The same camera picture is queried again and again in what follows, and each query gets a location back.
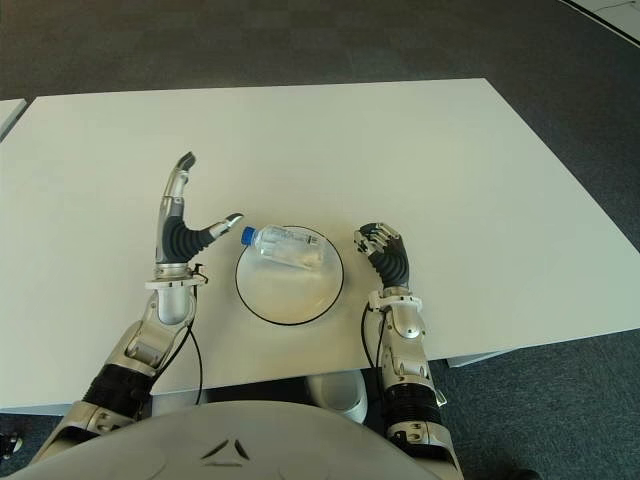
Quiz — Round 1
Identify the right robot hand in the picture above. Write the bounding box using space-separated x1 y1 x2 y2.
353 222 412 291

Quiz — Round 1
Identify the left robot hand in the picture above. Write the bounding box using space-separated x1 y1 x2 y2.
153 151 245 267

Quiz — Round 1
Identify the clear water bottle blue cap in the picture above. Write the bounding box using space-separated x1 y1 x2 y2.
240 223 329 273

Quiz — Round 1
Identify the white plate black rim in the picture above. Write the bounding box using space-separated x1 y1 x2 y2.
234 226 345 327

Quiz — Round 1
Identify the grey robot torso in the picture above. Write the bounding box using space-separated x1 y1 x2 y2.
9 399 451 480

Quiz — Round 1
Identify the neighbouring white table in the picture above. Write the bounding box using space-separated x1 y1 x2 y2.
0 98 27 144

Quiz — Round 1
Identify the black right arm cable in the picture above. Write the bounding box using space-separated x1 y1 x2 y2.
361 301 389 372

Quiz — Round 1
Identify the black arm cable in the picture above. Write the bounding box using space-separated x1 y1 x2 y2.
185 298 204 405
361 301 389 372

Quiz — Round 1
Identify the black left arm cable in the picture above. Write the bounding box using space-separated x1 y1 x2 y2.
185 298 204 405

